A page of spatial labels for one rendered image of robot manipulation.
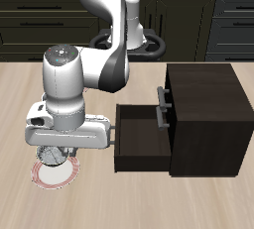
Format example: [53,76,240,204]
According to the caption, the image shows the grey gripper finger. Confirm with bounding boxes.
[66,147,78,159]

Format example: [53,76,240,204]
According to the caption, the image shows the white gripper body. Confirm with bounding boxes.
[24,113,112,151]

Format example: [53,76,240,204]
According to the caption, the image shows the grey metal bowl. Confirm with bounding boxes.
[35,145,69,168]

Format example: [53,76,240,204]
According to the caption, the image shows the dark wooden cabinet drawer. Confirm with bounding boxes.
[113,103,174,173]

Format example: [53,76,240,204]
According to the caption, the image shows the dark wooden cabinet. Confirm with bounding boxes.
[165,62,254,178]

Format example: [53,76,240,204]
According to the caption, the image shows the dark olive kitchen cupboards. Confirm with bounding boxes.
[0,0,216,63]

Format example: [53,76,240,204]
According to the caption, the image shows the dark grey kitchen cupboards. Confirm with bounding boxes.
[204,0,254,63]

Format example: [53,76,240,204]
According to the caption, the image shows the grey drawer handle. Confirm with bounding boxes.
[109,125,117,146]

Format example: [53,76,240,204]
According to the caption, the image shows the grey cabinet handle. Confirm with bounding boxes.
[155,105,172,131]
[156,86,172,112]

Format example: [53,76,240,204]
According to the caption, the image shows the flat black base plate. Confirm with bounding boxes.
[88,28,167,59]

